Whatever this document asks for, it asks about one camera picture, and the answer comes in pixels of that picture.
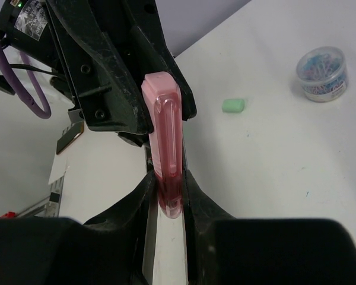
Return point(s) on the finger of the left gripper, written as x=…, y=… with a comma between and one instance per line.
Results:
x=148, y=35

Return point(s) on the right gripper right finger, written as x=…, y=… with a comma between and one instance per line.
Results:
x=221, y=249

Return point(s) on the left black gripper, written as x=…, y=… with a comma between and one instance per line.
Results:
x=93, y=41

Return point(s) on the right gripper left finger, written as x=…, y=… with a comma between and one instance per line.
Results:
x=107, y=249

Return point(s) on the pink highlighter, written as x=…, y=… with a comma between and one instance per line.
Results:
x=163, y=99

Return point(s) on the green highlighter cap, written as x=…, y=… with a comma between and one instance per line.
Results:
x=233, y=105

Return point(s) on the clear jar blue contents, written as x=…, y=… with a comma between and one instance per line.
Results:
x=322, y=74

